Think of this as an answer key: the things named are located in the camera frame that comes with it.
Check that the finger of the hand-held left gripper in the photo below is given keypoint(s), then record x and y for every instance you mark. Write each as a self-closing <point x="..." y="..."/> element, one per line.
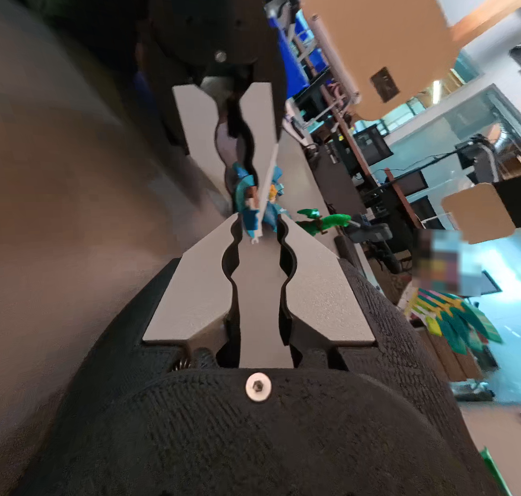
<point x="197" y="121"/>
<point x="262" y="121"/>

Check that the green lego stem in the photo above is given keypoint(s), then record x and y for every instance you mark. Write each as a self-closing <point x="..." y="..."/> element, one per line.
<point x="325" y="221"/>

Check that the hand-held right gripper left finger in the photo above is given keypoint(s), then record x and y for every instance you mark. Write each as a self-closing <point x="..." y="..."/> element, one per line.
<point x="191" y="292"/>

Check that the blue brick flower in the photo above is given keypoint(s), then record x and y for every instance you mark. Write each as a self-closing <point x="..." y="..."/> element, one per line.
<point x="246" y="207"/>

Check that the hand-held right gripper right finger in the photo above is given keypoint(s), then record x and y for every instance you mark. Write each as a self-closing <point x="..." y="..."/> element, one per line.
<point x="325" y="300"/>

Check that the blue storage bins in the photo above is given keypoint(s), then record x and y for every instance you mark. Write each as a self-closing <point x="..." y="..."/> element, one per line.
<point x="301" y="65"/>

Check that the blue lego flower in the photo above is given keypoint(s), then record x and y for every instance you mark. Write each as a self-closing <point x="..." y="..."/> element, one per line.
<point x="273" y="203"/>

